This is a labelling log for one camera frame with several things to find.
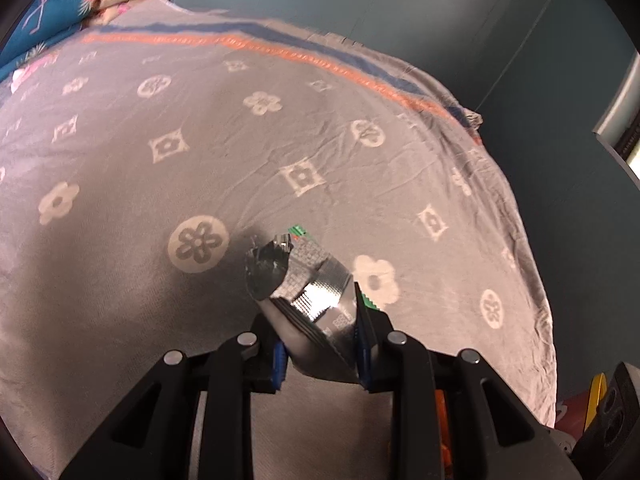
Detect silver green foil wrapper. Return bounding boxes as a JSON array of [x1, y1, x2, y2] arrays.
[[245, 226, 378, 385]]

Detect yellow rimmed black trash bin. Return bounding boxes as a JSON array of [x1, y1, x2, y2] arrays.
[[554, 373, 608, 440]]

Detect patterned grey orange bed cover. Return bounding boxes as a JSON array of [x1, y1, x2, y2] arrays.
[[1, 0, 556, 478]]

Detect blue floral folded quilt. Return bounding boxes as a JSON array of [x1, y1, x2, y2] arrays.
[[1, 0, 98, 72]]

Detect window with dark frame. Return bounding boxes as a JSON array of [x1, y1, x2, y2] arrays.
[[593, 52, 639, 186]]

